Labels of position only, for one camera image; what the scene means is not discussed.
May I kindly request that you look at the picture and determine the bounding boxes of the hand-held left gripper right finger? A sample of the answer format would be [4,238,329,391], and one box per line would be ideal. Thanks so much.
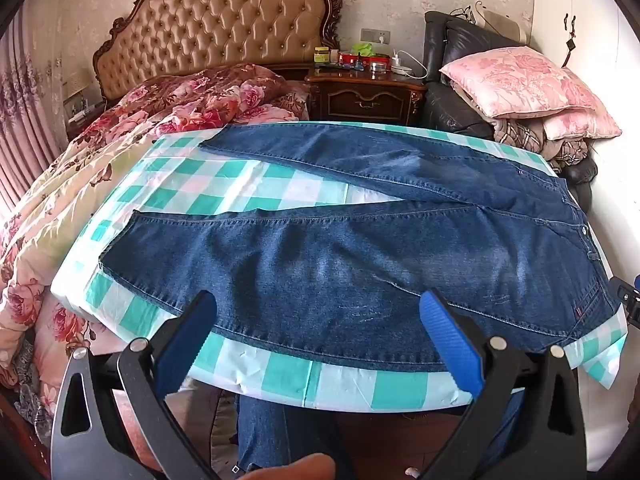
[419,289,588,480]

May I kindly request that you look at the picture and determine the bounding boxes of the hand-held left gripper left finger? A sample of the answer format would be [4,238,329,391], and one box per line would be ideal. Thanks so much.
[50,290,221,480]

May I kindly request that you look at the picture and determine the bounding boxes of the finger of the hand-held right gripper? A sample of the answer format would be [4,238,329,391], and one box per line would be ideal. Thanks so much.
[607,274,640,331]

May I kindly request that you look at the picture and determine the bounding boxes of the blue denim pants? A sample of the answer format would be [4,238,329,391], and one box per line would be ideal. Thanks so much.
[98,121,621,373]

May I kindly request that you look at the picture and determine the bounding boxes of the person's left hand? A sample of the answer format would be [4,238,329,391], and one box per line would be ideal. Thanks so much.
[247,452,337,480]

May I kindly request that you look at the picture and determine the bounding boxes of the person's leg in jeans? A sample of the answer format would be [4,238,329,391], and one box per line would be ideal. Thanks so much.
[235,394,353,480]

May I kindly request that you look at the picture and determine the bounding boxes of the green checkered tablecloth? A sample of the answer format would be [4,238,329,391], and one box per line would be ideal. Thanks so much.
[50,120,628,413]

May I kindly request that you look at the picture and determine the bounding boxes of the pink floral pillow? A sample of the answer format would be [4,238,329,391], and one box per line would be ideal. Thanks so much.
[439,46,597,113]
[542,106,623,142]

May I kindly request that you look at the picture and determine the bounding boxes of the folded plaid blanket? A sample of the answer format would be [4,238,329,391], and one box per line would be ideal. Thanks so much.
[490,117,591,167]

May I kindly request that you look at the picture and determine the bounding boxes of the floral quilt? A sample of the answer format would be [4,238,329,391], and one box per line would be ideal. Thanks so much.
[0,62,311,411]

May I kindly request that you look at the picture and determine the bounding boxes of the black leather armchair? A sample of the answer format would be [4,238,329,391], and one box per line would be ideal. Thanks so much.
[420,10,598,196]

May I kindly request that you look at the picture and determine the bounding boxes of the dark wooden nightstand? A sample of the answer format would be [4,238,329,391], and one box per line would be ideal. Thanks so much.
[305,62,428,128]

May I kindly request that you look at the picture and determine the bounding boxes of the pink patterned curtain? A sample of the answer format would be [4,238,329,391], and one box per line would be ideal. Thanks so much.
[0,10,66,221]

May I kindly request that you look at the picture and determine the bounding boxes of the beige cushion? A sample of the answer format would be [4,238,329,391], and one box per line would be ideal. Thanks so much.
[475,7,529,44]

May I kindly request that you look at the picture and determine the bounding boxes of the tufted carved wooden headboard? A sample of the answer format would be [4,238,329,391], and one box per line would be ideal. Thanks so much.
[92,0,346,106]

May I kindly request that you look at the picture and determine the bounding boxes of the wall hook with tassel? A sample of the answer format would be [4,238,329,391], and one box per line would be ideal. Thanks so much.
[561,12,582,68]

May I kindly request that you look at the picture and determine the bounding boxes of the white cable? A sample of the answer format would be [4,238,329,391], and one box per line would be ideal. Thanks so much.
[399,51,429,81]

